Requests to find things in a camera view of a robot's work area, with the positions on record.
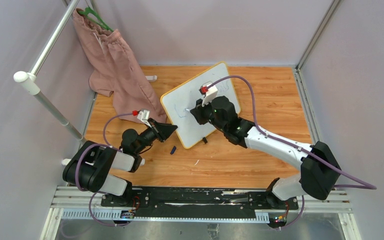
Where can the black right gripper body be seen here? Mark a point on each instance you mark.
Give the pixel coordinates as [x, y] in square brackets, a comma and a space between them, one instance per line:
[207, 109]

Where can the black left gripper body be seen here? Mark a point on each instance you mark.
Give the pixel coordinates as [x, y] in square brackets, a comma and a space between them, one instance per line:
[151, 122]

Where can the blue marker cap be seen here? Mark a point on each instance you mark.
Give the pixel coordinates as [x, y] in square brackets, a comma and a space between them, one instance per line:
[173, 150]

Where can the yellow framed whiteboard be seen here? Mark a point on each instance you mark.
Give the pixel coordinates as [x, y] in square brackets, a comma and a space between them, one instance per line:
[178, 102]

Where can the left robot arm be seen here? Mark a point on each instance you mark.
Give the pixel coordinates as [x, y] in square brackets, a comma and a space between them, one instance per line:
[90, 167]

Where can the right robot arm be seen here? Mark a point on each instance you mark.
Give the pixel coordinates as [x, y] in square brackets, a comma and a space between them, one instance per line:
[315, 179]

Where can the pink cloth garment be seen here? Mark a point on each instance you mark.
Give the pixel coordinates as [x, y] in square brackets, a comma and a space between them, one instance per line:
[116, 72]

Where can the green clothes hanger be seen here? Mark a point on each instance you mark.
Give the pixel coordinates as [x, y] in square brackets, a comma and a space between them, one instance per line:
[94, 17]

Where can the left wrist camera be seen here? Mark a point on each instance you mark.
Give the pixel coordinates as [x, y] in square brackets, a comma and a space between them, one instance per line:
[143, 115]

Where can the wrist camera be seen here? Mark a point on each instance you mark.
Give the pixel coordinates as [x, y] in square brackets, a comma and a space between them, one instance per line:
[209, 92]
[143, 115]

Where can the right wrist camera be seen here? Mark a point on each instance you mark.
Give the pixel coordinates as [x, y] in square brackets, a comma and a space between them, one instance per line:
[209, 92]

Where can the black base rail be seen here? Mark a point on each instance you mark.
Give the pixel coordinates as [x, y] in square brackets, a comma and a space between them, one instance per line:
[191, 204]

